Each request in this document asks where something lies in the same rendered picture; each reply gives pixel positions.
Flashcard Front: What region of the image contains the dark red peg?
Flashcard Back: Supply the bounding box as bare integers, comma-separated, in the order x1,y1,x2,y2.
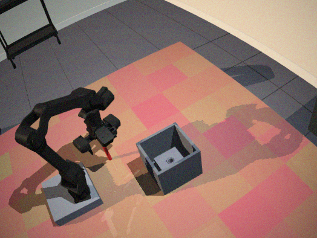
102,147,112,160

